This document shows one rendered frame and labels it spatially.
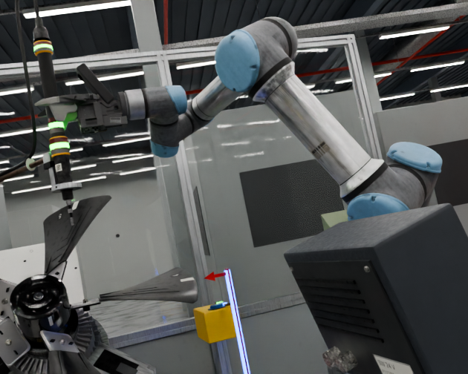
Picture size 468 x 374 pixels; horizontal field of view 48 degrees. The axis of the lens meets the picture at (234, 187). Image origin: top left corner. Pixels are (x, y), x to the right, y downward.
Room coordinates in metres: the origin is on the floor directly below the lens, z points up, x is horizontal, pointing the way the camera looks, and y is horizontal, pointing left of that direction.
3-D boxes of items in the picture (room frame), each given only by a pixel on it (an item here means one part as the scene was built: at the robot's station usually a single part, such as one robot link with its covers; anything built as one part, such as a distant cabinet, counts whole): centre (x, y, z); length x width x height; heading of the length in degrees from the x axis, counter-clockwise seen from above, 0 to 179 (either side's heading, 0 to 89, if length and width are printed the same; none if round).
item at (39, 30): (1.25, 0.39, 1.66); 0.04 x 0.04 x 0.46
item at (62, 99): (1.24, 0.33, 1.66); 0.09 x 0.05 x 0.02; 129
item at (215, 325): (1.63, 0.13, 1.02); 0.16 x 0.10 x 0.11; 17
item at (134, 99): (1.31, 0.21, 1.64); 0.08 x 0.05 x 0.08; 17
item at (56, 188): (1.25, 0.40, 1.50); 0.09 x 0.07 x 0.10; 52
